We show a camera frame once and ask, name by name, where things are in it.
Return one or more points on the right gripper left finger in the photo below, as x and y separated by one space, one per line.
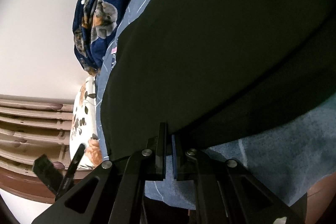
156 161

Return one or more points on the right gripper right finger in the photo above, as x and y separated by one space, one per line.
184 160

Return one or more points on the black pants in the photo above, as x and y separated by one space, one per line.
210 50

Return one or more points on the white floral pillow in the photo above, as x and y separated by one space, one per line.
83 129

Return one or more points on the blue grid bedsheet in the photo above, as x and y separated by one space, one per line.
275 160

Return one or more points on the brown wooden bed frame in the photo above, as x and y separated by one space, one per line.
27 187

